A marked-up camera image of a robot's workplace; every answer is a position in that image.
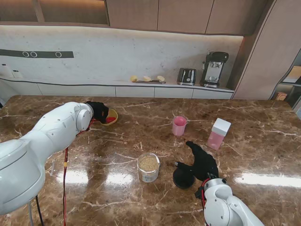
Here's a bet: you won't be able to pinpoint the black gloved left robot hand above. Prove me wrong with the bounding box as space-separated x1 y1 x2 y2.
86 101 110 123

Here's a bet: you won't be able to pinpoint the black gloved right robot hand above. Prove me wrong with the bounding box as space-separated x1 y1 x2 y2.
174 140 219 182

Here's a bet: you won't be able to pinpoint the black round jar lid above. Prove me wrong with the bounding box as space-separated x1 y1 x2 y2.
173 166 196 189

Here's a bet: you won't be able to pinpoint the pink measuring cup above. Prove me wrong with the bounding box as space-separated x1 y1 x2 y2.
172 115 189 137

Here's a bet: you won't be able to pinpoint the clear labelled grain jar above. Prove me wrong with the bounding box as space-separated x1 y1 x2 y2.
137 152 160 183

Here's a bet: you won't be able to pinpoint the pink container with white lid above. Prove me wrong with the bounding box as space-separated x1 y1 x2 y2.
206 118 232 151

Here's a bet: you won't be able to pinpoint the yellow plastic bowl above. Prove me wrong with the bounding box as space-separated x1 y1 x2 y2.
101 108 119 127

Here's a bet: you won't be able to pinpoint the white counter with drawers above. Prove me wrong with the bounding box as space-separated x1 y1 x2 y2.
0 76 236 99

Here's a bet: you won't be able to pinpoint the dark wooden cutting board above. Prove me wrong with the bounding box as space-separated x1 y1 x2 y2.
135 80 166 85

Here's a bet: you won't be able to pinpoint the black and steel toaster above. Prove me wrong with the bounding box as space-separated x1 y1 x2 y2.
176 67 197 86

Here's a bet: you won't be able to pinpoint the black espresso machine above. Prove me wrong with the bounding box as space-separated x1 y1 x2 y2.
199 51 230 89

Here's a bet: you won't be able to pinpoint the small wooden box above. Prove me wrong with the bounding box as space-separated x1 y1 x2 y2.
274 91 288 101

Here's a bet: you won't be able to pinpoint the open shelf unit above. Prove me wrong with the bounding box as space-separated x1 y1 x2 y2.
269 48 301 111

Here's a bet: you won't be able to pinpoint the tall wooden side panel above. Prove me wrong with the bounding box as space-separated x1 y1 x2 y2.
231 0 301 101

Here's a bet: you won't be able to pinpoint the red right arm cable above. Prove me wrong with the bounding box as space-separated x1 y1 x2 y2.
195 178 212 210

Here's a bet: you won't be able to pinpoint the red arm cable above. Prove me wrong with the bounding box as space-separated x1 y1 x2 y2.
62 117 97 226
195 178 212 210

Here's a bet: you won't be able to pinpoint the red left arm cable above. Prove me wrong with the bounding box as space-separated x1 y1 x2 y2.
62 117 97 226

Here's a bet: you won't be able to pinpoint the black wall socket strip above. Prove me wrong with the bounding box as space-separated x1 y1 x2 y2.
0 49 74 59

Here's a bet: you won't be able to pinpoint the open lit wall cabinet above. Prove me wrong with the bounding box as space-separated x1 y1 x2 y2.
0 0 111 27

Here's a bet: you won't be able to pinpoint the wooden wall cabinet doors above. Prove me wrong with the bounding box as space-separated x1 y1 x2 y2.
105 0 270 36

